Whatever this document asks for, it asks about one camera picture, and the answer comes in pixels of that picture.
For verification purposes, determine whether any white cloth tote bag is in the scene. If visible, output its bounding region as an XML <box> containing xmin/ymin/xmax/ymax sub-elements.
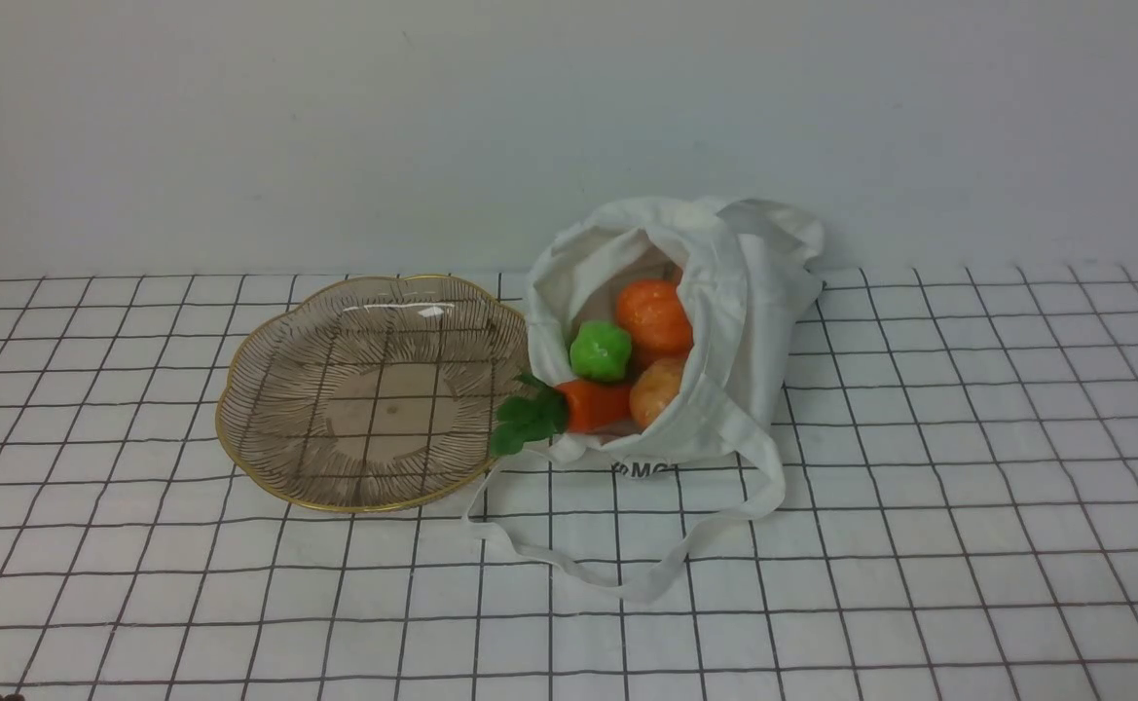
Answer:
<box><xmin>459</xmin><ymin>197</ymin><xmax>826</xmax><ymax>603</ymax></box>

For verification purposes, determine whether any yellow-orange toy potato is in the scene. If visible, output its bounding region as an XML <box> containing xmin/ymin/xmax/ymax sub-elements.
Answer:
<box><xmin>628</xmin><ymin>356</ymin><xmax>685</xmax><ymax>430</ymax></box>

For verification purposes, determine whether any orange toy tomato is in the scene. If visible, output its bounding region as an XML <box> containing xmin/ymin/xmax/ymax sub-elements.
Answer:
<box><xmin>615</xmin><ymin>279</ymin><xmax>694</xmax><ymax>369</ymax></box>

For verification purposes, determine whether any white checkered tablecloth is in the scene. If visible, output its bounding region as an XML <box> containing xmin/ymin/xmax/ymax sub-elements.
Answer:
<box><xmin>0</xmin><ymin>266</ymin><xmax>1138</xmax><ymax>700</ymax></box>

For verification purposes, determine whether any green toy pepper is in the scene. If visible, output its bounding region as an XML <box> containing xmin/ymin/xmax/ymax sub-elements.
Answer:
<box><xmin>569</xmin><ymin>320</ymin><xmax>634</xmax><ymax>384</ymax></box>

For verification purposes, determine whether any gold-rimmed glass plate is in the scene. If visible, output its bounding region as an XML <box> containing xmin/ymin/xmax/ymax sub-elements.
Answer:
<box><xmin>214</xmin><ymin>277</ymin><xmax>529</xmax><ymax>513</ymax></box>

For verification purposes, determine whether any orange toy carrot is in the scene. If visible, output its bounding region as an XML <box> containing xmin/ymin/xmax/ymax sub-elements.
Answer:
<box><xmin>490</xmin><ymin>373</ymin><xmax>630</xmax><ymax>457</ymax></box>

